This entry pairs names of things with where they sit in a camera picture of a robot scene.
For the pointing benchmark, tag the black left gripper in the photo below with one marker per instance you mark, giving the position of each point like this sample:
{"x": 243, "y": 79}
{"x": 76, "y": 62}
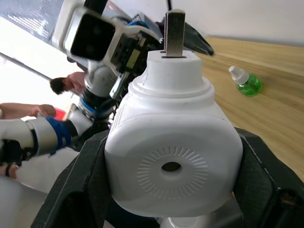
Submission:
{"x": 133, "y": 52}

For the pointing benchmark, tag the green liquid bottle white cap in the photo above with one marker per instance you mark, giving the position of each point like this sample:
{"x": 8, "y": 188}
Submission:
{"x": 250, "y": 86}

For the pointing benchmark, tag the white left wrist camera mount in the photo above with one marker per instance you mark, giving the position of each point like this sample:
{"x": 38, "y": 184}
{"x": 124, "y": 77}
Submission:
{"x": 92, "y": 35}

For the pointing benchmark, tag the bare person hand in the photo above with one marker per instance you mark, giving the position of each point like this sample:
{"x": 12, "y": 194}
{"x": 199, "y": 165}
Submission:
{"x": 44, "y": 110}

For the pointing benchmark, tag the red object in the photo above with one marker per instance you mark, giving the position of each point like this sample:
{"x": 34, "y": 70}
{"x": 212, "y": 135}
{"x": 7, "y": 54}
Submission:
{"x": 60, "y": 114}

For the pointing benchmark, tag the person in pink shirt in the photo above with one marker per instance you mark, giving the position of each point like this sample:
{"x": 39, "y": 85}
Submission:
{"x": 71, "y": 83}

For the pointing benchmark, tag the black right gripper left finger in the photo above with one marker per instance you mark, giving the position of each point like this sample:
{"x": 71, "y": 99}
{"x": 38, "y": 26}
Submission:
{"x": 78, "y": 180}

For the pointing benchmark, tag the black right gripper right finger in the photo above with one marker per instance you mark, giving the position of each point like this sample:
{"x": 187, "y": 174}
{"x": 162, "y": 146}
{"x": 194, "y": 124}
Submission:
{"x": 266, "y": 180}

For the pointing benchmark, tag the white mosquito repellent heater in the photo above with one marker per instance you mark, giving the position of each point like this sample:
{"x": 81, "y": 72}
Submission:
{"x": 171, "y": 118}

